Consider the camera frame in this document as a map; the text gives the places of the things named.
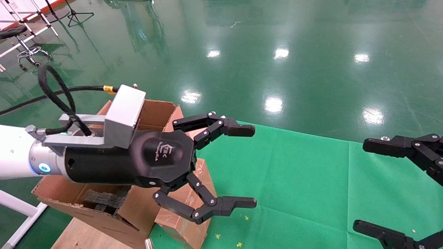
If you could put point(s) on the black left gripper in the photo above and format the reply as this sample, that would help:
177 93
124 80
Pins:
159 159

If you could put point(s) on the black round base stand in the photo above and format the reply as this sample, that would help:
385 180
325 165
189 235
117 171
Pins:
51 10

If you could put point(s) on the brown cardboard piece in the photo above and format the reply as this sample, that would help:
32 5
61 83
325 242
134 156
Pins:
180 228

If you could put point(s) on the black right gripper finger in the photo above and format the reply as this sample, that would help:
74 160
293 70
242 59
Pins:
398 147
391 238

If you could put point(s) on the black tripod stand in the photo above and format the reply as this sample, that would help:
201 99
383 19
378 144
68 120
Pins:
73 13

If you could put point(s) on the large open cardboard carton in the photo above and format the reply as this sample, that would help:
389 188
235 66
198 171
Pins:
86 216

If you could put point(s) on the white tube rack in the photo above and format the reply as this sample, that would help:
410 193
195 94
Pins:
20 43

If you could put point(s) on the black seat chrome stool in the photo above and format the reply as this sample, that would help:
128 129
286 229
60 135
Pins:
10 31

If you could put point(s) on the green cloth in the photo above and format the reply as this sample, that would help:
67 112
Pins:
294 180

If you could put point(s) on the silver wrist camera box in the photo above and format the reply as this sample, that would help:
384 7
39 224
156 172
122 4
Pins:
123 114

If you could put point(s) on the white table frame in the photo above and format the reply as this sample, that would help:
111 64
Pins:
17 204

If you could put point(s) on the black foam block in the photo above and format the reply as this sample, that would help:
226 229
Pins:
104 200

